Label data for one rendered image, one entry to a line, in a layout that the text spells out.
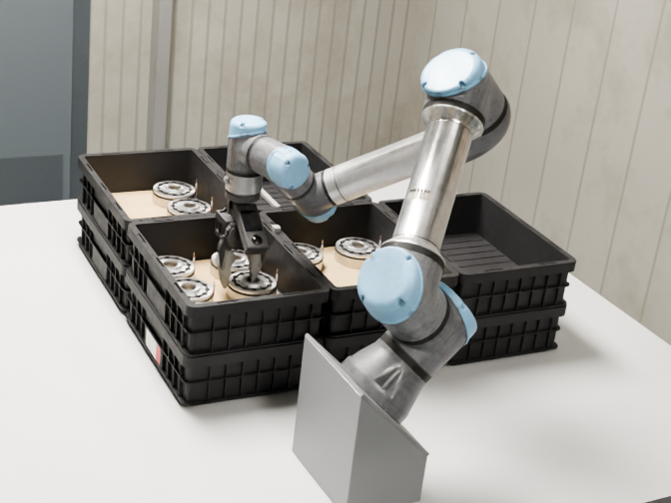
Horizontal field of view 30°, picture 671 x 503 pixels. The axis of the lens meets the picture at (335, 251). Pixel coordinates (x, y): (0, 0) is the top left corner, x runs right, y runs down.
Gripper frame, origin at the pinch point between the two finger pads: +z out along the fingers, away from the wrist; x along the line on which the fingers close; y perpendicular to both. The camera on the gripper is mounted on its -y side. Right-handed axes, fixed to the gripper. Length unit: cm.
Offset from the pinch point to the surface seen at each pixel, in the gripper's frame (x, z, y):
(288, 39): -114, 21, 242
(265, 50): -104, 26, 242
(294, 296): -3.4, -6.6, -20.0
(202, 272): 3.7, 3.2, 12.1
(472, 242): -66, 3, 15
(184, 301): 18.2, -6.8, -17.6
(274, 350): -0.2, 5.0, -20.0
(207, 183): -9.2, -2.6, 46.8
